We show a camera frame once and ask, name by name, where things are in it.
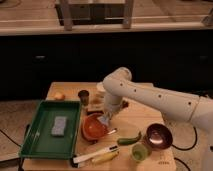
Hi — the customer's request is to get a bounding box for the yellow corn cob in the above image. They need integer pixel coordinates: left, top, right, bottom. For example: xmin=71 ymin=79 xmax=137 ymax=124
xmin=91 ymin=151 xmax=119 ymax=164

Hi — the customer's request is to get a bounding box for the dark metal cup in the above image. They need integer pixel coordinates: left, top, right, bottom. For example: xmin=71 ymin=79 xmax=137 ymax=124
xmin=78 ymin=90 xmax=89 ymax=106

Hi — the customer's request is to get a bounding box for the metal spoon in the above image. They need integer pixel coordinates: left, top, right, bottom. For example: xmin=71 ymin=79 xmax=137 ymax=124
xmin=107 ymin=128 xmax=118 ymax=135

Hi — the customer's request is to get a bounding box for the red bowl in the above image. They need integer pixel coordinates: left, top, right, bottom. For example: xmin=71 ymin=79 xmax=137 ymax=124
xmin=81 ymin=113 xmax=108 ymax=141

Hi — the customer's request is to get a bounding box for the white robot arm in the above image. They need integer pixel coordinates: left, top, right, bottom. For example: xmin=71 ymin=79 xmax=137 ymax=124
xmin=103 ymin=67 xmax=213 ymax=171

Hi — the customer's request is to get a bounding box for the grey sponge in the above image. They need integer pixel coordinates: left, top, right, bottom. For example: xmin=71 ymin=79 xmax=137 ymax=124
xmin=51 ymin=116 xmax=67 ymax=136

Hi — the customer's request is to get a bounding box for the white lidded jar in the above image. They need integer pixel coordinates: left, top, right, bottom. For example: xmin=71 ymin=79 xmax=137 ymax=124
xmin=96 ymin=82 xmax=105 ymax=98

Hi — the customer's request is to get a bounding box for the green cucumber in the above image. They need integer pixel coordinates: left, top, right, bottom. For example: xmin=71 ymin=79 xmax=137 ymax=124
xmin=117 ymin=132 xmax=142 ymax=145

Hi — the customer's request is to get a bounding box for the black cable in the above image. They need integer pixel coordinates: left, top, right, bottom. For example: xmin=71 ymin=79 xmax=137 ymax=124
xmin=171 ymin=126 xmax=199 ymax=152

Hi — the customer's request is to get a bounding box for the brown block brush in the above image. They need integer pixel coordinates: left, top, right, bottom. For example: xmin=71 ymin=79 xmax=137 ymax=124
xmin=87 ymin=104 xmax=103 ymax=115

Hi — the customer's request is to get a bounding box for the brown grape cluster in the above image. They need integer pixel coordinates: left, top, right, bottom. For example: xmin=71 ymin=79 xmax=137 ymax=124
xmin=121 ymin=100 xmax=129 ymax=109

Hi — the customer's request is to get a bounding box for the dark brown bowl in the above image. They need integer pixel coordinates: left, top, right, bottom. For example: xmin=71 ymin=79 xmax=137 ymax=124
xmin=145 ymin=123 xmax=173 ymax=150

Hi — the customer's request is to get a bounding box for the green plastic tray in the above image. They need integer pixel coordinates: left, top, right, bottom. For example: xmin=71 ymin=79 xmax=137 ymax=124
xmin=19 ymin=100 xmax=81 ymax=160

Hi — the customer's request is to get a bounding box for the green cup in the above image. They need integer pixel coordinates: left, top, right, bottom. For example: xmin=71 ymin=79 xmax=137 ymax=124
xmin=132 ymin=144 xmax=148 ymax=162

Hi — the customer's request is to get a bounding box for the wooden chair frame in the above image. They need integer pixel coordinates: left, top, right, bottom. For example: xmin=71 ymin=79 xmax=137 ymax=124
xmin=54 ymin=0 xmax=134 ymax=31

